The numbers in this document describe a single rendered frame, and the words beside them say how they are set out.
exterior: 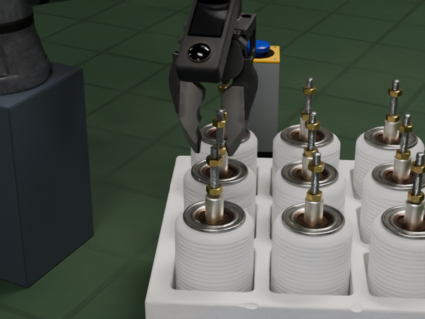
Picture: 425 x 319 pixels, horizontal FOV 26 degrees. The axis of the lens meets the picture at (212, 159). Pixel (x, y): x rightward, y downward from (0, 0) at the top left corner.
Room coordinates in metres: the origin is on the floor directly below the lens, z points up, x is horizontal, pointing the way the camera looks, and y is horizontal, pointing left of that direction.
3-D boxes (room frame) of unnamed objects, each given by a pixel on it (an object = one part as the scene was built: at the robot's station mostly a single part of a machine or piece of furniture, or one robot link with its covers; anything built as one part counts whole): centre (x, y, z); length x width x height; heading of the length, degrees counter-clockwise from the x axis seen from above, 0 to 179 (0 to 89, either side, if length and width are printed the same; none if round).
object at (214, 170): (0.96, 0.00, 0.31); 0.01 x 0.01 x 0.08
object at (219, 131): (1.08, -0.01, 0.30); 0.01 x 0.01 x 0.08
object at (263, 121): (1.36, -0.07, 0.16); 0.07 x 0.07 x 0.31; 87
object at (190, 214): (0.96, 0.00, 0.25); 0.08 x 0.08 x 0.01
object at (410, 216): (0.95, -0.24, 0.26); 0.02 x 0.02 x 0.03
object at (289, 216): (0.95, -0.12, 0.25); 0.08 x 0.08 x 0.01
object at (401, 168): (1.06, -0.24, 0.26); 0.02 x 0.02 x 0.03
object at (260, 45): (1.36, -0.07, 0.32); 0.04 x 0.04 x 0.02
